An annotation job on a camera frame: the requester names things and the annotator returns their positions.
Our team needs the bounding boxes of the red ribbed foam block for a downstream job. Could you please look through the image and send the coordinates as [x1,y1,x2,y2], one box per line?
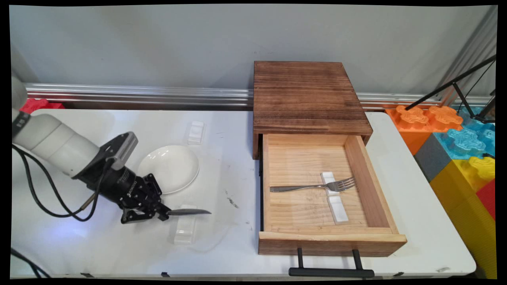
[475,179,497,220]

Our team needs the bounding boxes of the grey foam block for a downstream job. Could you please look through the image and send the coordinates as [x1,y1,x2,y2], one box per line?
[414,134,452,182]

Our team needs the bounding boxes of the translucent white cutlery rest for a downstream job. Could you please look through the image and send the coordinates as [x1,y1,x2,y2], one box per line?
[170,204,198,245]

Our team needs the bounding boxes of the light wooden drawer, black handle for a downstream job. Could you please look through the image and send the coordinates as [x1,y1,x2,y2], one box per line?
[257,134,408,278]

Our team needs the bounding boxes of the small red foam block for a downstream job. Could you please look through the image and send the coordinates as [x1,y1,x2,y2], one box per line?
[19,98,65,114]

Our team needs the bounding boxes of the silver fork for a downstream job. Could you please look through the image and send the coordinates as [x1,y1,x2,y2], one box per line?
[270,177,356,193]

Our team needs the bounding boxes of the white round plate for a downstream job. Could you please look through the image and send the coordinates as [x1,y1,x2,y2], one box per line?
[137,145,200,195]

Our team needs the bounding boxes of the orange foam block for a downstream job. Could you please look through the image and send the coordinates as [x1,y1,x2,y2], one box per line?
[386,105,463,156]

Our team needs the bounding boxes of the black tripod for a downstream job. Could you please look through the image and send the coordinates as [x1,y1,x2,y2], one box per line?
[405,55,497,124]

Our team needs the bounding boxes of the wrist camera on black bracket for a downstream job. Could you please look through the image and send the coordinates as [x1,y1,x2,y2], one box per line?
[81,132,139,179]

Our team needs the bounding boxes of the blue foam block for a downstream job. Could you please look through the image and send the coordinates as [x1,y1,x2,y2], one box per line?
[434,106,496,160]

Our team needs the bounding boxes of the dark wooden cabinet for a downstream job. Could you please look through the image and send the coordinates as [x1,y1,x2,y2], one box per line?
[253,61,374,160]

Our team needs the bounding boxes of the silver table knife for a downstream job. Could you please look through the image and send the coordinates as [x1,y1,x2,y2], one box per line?
[166,208,212,217]

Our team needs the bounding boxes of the small white cutlery rest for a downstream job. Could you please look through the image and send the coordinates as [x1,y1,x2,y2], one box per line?
[186,120,206,146]

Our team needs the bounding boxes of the aluminium rail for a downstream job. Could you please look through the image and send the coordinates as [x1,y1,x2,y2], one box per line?
[24,83,496,111]

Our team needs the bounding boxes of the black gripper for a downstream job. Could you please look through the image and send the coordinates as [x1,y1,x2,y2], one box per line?
[88,158,172,225]

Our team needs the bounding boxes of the long white cutlery rest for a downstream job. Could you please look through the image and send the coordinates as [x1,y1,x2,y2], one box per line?
[320,171,350,225]

